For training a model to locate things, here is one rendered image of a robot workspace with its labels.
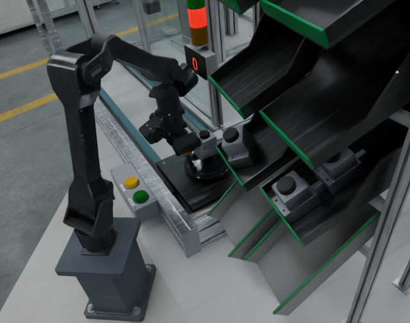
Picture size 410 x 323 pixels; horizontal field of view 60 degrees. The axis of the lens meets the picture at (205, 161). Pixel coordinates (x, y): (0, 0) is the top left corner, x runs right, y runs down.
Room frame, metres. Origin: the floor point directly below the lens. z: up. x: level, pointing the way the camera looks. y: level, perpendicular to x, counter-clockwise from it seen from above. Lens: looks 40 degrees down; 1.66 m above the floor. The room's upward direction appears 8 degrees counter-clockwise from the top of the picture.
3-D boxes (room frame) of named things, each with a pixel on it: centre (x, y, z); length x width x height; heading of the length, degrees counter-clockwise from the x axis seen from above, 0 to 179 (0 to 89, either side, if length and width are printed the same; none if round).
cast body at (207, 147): (0.80, -0.02, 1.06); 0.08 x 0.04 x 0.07; 116
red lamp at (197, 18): (1.02, -0.03, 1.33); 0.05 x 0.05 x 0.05
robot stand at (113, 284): (0.50, 0.25, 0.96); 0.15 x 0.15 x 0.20; 79
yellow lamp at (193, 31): (1.02, -0.03, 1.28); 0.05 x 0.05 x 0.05
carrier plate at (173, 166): (0.80, -0.01, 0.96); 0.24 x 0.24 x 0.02; 26
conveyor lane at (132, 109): (1.08, 0.10, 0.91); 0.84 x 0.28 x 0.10; 26
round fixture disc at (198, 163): (0.80, -0.01, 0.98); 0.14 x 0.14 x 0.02
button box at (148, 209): (0.78, 0.22, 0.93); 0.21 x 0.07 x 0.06; 26
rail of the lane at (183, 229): (0.98, 0.25, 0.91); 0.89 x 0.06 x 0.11; 26
